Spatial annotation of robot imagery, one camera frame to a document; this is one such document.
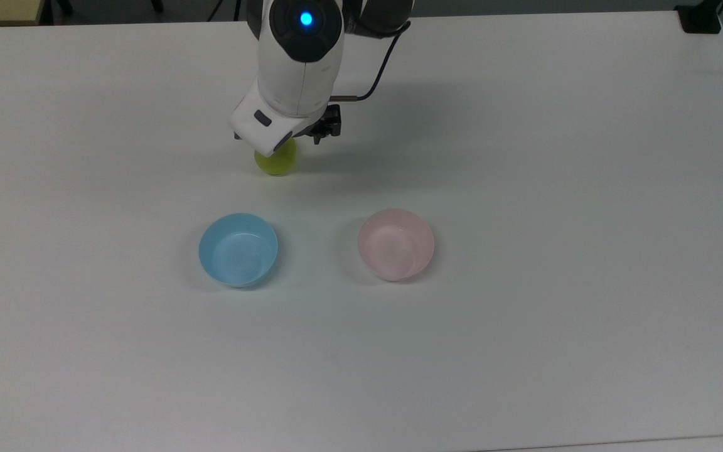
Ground black tripod legs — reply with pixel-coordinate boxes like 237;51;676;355
206;0;243;22

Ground pink plastic bowl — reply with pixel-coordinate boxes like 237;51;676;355
357;208;436;282

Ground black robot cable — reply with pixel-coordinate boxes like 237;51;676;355
329;21;411;102

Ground blue plastic bowl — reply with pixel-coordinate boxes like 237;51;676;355
198;213;279;289

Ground yellow-green ball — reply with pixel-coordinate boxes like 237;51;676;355
254;138;299;177

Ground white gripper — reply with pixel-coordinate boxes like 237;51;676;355
229;80;342;158

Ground black table clamp mount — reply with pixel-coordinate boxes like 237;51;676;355
674;0;723;35

